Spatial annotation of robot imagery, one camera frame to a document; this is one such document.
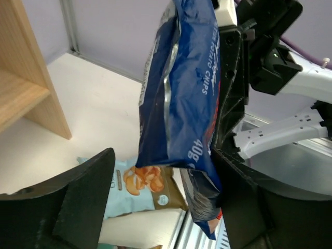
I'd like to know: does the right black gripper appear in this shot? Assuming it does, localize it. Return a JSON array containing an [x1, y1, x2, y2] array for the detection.
[[214, 0, 303, 156]]

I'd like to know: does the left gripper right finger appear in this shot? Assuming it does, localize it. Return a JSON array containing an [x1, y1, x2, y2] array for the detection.
[[211, 149, 331, 248]]

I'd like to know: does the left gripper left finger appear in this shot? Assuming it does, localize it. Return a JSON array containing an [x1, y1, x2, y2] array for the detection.
[[1, 148, 115, 248]]

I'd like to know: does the blue Burts chilli bag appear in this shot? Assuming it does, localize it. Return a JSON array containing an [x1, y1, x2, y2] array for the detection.
[[136, 1, 222, 240]]

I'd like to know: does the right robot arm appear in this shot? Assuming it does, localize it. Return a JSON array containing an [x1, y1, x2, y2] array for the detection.
[[212, 1, 331, 160]]

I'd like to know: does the light blue cassava chips bag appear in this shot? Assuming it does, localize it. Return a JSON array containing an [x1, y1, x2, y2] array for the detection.
[[76, 155, 189, 220]]

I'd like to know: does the wooden two-tier shelf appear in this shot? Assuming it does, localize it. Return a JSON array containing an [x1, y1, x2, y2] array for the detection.
[[1, 1, 72, 139]]

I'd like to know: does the aluminium mounting rail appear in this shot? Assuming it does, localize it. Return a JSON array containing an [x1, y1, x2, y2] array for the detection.
[[168, 114, 332, 249]]

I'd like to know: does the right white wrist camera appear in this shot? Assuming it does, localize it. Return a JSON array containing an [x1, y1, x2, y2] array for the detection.
[[212, 0, 238, 27]]

